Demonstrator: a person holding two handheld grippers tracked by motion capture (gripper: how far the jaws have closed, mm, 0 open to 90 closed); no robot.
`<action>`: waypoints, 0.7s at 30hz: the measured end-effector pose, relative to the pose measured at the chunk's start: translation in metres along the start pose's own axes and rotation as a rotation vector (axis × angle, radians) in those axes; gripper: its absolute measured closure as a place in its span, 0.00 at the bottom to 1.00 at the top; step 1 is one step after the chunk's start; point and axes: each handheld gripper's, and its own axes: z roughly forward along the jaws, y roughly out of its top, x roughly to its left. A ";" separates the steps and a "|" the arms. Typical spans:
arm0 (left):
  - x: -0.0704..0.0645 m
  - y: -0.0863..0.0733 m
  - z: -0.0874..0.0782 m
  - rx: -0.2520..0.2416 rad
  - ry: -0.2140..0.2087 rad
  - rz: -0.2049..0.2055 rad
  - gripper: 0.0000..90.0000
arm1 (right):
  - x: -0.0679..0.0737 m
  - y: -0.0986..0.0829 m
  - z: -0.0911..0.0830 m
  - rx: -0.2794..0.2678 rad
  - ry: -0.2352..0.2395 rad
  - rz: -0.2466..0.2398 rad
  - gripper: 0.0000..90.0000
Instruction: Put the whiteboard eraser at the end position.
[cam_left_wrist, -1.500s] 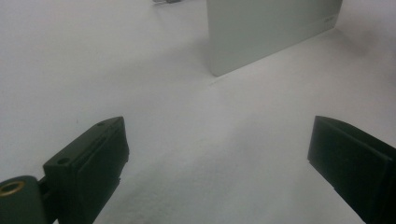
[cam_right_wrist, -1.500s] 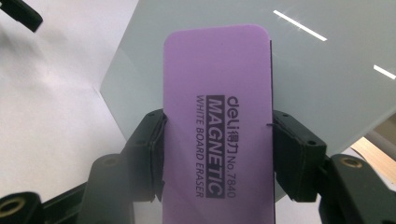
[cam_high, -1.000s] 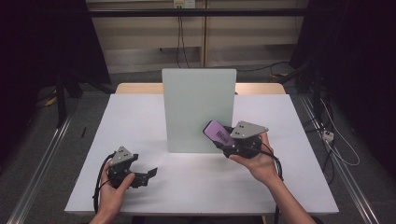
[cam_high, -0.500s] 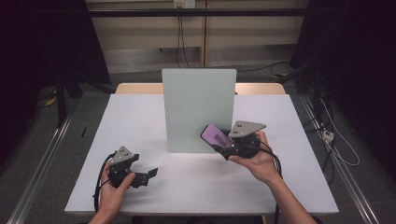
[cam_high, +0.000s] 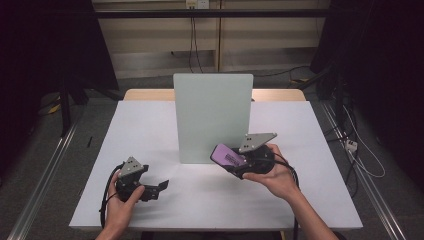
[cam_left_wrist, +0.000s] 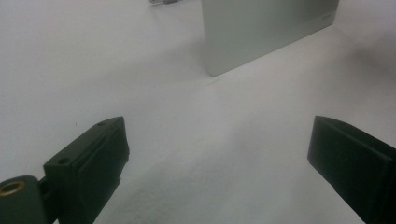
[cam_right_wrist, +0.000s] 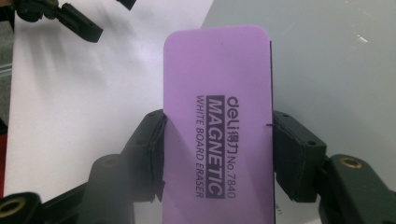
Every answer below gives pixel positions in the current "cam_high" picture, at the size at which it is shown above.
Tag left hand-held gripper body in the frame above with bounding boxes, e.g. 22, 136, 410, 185
115, 156, 161, 203

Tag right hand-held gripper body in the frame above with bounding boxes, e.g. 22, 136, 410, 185
232, 132, 279, 180

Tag purple whiteboard eraser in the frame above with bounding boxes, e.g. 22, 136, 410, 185
209, 143, 250, 168

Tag small whiteboard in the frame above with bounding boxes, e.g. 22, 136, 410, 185
172, 73, 254, 165

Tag person's right hand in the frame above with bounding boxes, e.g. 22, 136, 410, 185
242, 143, 300, 202

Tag person's left hand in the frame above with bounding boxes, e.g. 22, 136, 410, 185
104, 169, 147, 231

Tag white table cover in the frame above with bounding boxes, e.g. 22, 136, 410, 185
68, 100, 364, 231

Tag black metal stand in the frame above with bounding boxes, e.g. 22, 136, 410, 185
59, 78, 73, 138

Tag white power strip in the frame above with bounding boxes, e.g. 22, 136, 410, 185
344, 139, 359, 153

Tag black curtain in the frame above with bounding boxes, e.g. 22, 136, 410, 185
309, 0, 424, 191
0, 0, 120, 178

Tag black horizontal bar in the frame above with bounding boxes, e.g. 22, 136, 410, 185
94, 8, 332, 19

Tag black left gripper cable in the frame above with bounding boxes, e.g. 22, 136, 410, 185
99, 163, 125, 229

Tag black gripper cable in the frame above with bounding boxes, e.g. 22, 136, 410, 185
263, 155, 301, 240
99, 163, 125, 229

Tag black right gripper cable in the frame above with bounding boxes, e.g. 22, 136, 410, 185
263, 155, 301, 240

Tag metal floor rail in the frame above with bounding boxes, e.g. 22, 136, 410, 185
7, 109, 85, 240
320, 101, 407, 240

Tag black floor cable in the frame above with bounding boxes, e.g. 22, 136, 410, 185
252, 65, 312, 79

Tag white floor cable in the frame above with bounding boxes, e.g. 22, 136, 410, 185
342, 105, 387, 179

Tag black hanging wall cables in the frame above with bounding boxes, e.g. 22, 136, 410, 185
189, 16, 205, 74

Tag white wall socket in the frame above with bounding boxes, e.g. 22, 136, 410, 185
185, 0, 211, 10

